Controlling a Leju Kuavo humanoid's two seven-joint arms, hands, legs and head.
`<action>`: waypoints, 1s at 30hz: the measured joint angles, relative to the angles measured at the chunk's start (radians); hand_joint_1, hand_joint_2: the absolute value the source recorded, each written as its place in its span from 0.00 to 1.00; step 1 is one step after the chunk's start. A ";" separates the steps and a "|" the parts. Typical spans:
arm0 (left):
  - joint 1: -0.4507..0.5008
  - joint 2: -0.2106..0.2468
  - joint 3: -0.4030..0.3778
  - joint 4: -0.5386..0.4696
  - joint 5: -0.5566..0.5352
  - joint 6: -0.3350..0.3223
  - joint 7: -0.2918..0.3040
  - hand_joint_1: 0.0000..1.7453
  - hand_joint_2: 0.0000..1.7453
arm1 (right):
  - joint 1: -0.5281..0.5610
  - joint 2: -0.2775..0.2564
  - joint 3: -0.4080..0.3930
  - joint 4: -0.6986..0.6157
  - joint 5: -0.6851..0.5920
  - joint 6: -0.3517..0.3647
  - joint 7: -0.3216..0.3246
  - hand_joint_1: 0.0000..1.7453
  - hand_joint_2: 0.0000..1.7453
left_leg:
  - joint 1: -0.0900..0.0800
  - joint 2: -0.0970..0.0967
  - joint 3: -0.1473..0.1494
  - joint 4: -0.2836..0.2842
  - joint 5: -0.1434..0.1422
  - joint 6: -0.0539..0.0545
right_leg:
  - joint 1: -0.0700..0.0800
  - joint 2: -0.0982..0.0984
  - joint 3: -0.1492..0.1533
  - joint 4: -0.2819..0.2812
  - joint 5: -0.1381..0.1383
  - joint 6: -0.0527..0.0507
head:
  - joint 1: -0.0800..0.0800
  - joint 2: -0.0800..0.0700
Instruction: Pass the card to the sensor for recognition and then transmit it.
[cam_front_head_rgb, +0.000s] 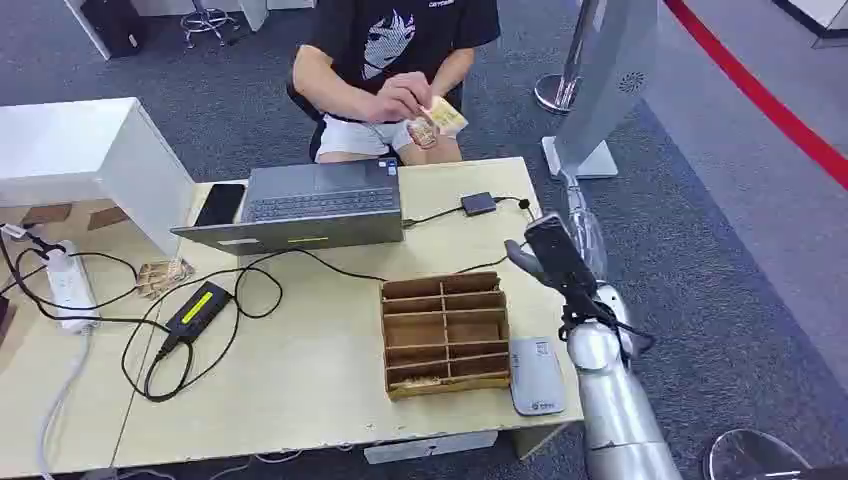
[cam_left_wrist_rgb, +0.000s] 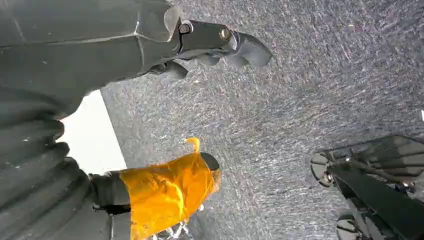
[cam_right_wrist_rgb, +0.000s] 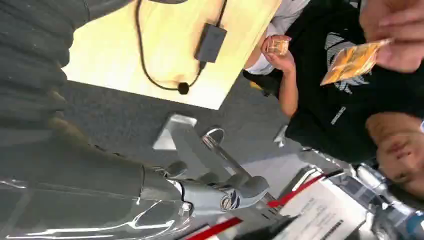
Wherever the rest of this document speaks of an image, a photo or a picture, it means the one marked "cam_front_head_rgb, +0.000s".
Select shiny silver pole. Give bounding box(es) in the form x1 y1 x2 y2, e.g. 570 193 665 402
561 170 609 281

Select round grey metal base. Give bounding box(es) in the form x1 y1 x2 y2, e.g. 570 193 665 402
702 427 815 480

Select cards in box slot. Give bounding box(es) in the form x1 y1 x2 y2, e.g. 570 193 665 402
394 374 447 391

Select black power brick yellow label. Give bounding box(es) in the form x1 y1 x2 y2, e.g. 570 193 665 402
162 280 234 346

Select yellow card stack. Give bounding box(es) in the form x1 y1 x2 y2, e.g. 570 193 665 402
423 95 470 138

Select wooden card box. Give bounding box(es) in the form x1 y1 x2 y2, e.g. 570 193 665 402
379 270 513 403

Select chrome stanchion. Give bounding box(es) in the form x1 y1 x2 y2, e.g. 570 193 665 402
533 0 602 116

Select white panel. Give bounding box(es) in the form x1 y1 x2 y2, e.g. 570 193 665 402
62 0 111 62

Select black plug cable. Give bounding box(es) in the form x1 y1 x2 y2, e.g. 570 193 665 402
0 230 171 333

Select black hub cable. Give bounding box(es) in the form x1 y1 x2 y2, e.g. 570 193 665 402
401 195 537 230

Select person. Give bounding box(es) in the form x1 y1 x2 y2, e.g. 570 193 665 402
286 0 502 167

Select black power brick cord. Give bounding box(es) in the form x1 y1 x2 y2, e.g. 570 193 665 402
120 264 241 404

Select grey laptop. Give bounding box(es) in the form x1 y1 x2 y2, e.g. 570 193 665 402
170 157 405 257

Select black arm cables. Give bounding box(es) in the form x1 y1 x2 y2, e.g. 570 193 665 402
558 301 657 364

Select grey kiosk stand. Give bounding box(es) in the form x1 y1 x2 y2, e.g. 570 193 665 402
541 0 662 181

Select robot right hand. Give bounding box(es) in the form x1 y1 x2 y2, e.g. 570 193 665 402
504 211 602 314

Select thin black laptop cable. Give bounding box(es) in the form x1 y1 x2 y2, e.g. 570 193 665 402
233 243 531 321

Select black box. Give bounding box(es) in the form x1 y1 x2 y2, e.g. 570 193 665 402
78 0 149 60

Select small black adapter hub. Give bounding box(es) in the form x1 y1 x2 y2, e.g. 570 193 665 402
460 192 499 218

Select brown cardboard piece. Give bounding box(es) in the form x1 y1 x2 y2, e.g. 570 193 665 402
19 202 75 229

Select white cabinet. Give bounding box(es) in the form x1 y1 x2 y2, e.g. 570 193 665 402
0 97 197 259

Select black smartphone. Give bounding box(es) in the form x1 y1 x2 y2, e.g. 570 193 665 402
193 182 247 229

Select white power strip cable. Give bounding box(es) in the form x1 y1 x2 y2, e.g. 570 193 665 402
35 329 95 480

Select person's right hand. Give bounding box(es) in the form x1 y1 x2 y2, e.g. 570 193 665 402
366 70 436 126

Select white furniture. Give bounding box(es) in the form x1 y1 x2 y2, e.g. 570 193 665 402
771 0 848 50

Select grey desk bracket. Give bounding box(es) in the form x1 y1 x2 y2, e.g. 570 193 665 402
362 430 500 466

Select chrome chair base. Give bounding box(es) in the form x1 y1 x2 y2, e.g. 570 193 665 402
179 0 242 50

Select white power strip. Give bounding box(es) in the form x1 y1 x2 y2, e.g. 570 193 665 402
42 239 101 335

